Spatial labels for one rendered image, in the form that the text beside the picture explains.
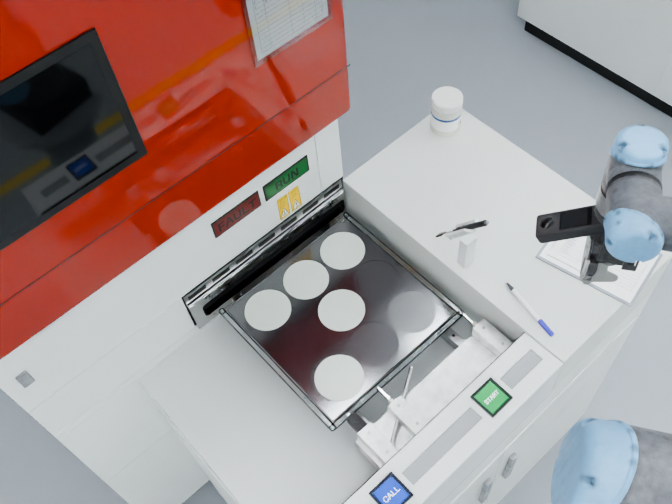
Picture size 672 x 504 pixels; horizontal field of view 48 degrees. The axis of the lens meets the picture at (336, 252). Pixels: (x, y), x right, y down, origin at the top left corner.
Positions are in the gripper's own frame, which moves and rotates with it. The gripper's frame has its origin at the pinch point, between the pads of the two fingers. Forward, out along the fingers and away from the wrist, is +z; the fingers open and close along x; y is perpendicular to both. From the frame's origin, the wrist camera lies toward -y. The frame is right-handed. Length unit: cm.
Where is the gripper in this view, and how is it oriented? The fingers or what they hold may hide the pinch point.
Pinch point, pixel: (582, 277)
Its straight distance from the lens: 142.0
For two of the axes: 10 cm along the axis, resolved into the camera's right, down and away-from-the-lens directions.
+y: 9.7, 1.4, -2.0
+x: 2.3, -7.9, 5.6
